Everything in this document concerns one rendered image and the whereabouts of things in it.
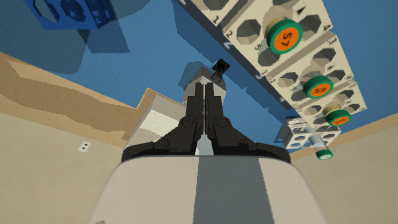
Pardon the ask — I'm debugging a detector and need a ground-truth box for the green-capped sample tube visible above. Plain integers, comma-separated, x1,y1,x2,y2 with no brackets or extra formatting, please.
322,104,352,126
299,71,334,99

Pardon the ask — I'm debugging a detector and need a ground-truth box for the blue tube rack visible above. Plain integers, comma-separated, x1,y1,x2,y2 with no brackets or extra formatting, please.
23,0,115,30

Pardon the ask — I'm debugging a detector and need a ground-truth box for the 50 ml tube with green cap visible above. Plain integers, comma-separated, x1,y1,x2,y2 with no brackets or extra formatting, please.
264,17,303,54

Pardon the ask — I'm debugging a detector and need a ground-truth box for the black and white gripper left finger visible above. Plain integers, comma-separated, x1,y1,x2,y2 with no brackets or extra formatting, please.
121,83,204,163

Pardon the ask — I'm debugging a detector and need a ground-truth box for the blue flat mat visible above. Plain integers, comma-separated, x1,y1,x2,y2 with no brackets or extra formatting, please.
0,0,398,149

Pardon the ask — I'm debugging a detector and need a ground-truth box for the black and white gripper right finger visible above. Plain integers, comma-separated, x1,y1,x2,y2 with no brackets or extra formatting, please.
205,83,291,163

